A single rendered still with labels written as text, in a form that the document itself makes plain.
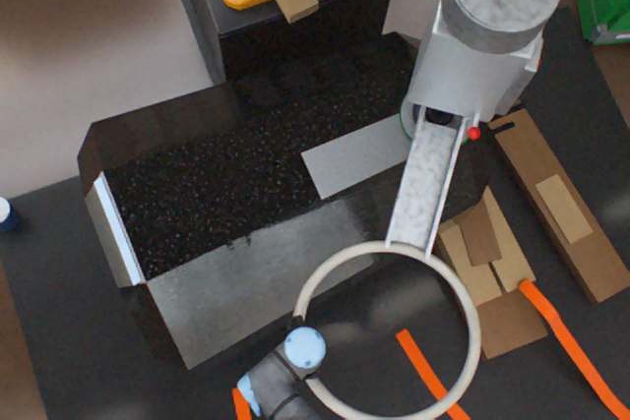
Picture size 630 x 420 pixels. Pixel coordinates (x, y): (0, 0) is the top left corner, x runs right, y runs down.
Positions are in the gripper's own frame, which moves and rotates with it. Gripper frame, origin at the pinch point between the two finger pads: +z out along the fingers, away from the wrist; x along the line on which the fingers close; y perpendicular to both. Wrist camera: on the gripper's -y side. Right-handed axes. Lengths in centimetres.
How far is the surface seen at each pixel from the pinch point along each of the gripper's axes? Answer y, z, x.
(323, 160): -52, 2, 20
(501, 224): -35, 66, 84
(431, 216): -27, -7, 43
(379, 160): -48, 2, 36
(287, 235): -35.0, 7.7, 5.5
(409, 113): -59, -2, 48
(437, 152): -42, -13, 49
